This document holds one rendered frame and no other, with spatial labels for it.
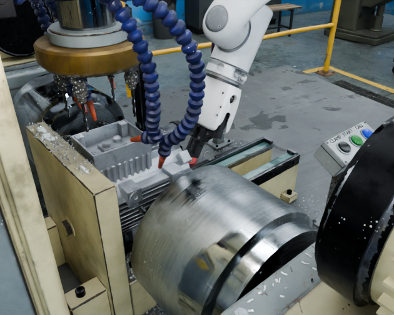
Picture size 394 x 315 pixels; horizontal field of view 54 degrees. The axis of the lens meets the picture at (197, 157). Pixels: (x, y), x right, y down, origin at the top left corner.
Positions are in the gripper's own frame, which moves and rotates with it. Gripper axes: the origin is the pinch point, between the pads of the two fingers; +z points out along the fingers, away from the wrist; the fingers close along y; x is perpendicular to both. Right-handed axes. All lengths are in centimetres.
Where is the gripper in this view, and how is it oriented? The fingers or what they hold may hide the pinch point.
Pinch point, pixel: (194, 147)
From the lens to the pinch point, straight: 82.2
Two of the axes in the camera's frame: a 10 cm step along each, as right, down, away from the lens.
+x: -6.7, -1.4, -7.3
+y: -6.4, -4.0, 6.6
